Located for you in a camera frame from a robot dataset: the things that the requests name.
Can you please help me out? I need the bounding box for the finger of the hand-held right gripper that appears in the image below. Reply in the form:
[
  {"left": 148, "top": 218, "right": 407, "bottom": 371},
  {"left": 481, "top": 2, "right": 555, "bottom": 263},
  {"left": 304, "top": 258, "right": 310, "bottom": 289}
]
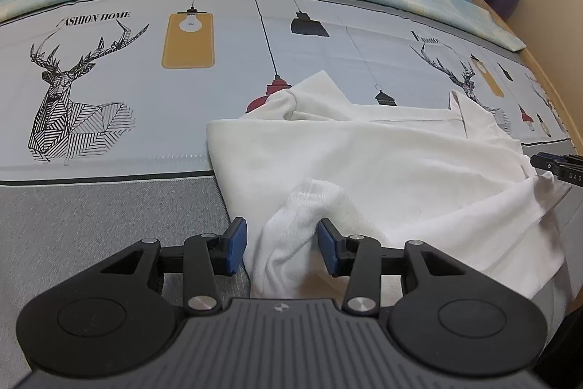
[{"left": 531, "top": 151, "right": 583, "bottom": 189}]

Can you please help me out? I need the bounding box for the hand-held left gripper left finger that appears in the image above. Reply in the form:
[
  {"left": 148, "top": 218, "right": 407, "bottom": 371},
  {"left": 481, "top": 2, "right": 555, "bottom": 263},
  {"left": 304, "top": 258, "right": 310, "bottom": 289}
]
[{"left": 98, "top": 217, "right": 249, "bottom": 313}]

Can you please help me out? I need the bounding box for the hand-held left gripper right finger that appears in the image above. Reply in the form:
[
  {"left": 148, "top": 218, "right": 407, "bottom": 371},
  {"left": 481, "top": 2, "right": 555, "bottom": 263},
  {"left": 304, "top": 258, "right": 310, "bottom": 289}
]
[{"left": 317, "top": 218, "right": 475, "bottom": 315}]

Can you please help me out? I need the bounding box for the white shirt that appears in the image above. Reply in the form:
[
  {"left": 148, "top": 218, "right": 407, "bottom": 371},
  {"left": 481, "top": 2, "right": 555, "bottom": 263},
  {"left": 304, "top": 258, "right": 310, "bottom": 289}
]
[{"left": 206, "top": 70, "right": 575, "bottom": 303}]

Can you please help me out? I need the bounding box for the deer and lamp printed bedsheet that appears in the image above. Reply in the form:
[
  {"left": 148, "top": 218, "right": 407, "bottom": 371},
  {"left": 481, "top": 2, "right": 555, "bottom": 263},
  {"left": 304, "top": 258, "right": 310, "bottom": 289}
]
[{"left": 0, "top": 0, "right": 583, "bottom": 372}]

